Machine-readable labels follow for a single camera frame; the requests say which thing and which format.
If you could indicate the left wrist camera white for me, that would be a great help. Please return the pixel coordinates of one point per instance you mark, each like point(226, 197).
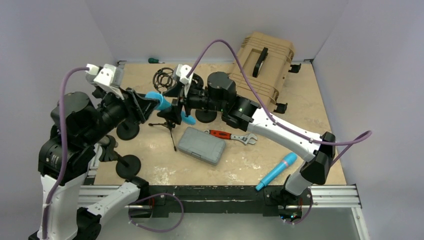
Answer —
point(108, 78)

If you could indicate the blue microphone with pink band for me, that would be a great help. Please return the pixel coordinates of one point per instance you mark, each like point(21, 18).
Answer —
point(285, 163)

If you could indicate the grey plastic case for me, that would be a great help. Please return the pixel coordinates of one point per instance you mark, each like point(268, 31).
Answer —
point(201, 145)

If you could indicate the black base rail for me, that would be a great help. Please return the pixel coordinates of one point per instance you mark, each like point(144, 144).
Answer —
point(270, 201)

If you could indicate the tan plastic tool case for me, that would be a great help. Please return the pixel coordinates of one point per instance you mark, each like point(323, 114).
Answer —
point(266, 61)

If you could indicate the black mic stand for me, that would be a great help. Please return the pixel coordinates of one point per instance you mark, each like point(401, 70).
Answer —
point(127, 130)
point(127, 166)

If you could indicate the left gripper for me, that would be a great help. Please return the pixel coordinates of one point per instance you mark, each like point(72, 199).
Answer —
point(138, 106)

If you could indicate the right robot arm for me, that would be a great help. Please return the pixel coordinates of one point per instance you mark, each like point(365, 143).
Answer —
point(219, 95)

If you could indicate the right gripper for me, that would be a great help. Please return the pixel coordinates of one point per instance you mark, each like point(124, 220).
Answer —
point(175, 91)

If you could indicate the black mic stand front left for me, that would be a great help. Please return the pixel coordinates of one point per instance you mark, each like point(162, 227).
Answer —
point(127, 166)

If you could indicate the green-handled screwdriver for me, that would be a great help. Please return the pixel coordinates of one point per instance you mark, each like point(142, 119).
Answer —
point(152, 60)

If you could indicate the black tripod shock mount stand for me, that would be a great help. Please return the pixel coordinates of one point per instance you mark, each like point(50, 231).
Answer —
point(166, 85)

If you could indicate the black round-base shock mount stand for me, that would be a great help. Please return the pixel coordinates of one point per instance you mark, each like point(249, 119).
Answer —
point(204, 116)

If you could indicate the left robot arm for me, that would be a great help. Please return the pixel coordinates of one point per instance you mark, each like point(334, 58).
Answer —
point(63, 163)

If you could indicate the red-handled adjustable wrench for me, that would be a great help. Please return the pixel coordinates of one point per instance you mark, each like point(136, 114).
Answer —
point(249, 138)

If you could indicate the black mic stand rear left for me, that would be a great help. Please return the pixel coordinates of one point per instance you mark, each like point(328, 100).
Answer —
point(127, 130)

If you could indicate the black microphone silver grille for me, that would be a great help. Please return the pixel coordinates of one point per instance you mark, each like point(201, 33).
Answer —
point(91, 79)

